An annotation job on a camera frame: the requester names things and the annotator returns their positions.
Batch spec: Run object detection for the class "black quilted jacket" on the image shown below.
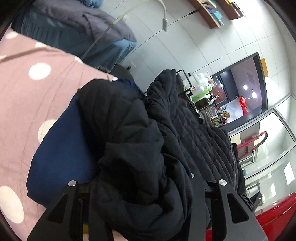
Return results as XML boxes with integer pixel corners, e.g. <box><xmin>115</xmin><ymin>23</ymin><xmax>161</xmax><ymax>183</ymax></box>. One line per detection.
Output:
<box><xmin>77</xmin><ymin>69</ymin><xmax>246</xmax><ymax>240</ymax></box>

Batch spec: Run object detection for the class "wooden wall shelf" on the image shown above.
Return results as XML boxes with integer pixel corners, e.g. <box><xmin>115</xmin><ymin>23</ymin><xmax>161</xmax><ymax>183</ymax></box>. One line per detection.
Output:
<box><xmin>188</xmin><ymin>0</ymin><xmax>245</xmax><ymax>29</ymax></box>

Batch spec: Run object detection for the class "red plastic bin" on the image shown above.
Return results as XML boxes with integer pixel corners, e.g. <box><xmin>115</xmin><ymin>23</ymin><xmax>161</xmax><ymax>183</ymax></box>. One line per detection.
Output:
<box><xmin>205</xmin><ymin>192</ymin><xmax>295</xmax><ymax>240</ymax></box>

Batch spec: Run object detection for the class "blue blanket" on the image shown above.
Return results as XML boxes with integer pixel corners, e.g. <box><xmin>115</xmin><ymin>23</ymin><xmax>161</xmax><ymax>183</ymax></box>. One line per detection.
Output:
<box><xmin>79</xmin><ymin>0</ymin><xmax>103</xmax><ymax>8</ymax></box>

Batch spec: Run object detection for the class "pink polka dot bedsheet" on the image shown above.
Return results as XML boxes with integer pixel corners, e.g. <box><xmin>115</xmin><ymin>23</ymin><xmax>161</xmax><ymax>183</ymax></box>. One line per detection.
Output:
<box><xmin>1</xmin><ymin>29</ymin><xmax>114</xmax><ymax>240</ymax></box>

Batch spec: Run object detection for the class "navy blue folded garment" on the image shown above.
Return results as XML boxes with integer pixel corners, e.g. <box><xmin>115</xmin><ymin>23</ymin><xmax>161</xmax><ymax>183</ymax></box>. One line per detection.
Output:
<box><xmin>26</xmin><ymin>78</ymin><xmax>142</xmax><ymax>207</ymax></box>

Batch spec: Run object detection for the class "black wire rack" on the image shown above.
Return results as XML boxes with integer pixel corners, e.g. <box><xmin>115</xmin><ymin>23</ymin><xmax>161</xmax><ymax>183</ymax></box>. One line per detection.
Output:
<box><xmin>177</xmin><ymin>70</ymin><xmax>223</xmax><ymax>128</ymax></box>

